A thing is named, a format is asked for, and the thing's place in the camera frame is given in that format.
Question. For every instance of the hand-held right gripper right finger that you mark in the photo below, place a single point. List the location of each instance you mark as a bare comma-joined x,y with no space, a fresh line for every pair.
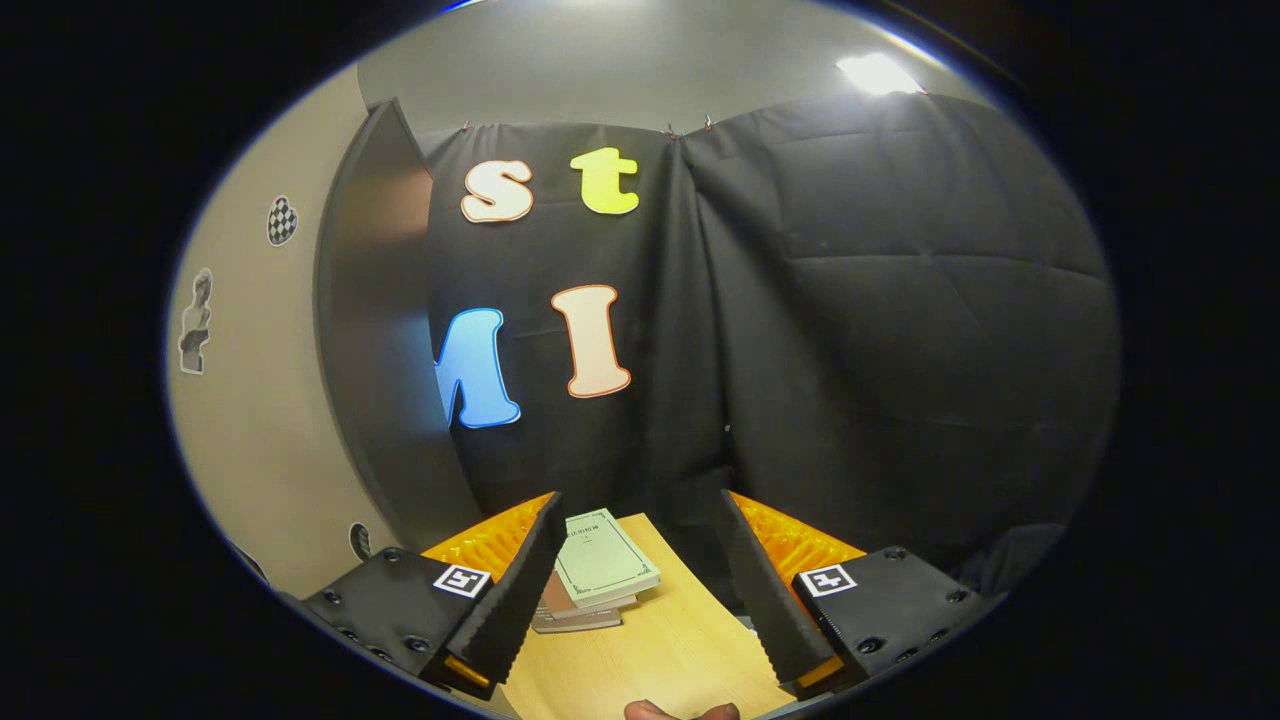
765,590

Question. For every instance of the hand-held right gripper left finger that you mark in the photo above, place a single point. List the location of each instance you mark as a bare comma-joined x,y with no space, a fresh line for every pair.
515,590

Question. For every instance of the grey cabinet door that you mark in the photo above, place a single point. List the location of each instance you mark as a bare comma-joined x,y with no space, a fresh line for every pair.
260,420

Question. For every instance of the dark grey cabinet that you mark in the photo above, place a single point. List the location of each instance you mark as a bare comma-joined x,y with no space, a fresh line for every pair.
390,330

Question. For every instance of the brown book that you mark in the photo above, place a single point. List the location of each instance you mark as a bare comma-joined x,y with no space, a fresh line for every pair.
590,611

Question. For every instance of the green book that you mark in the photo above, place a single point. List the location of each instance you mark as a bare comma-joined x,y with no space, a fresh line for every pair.
605,560

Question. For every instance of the black backdrop cloth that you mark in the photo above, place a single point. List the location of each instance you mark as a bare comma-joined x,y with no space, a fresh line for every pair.
850,300

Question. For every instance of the ceiling light panel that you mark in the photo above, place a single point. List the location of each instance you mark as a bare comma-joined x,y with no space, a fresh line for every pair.
878,74

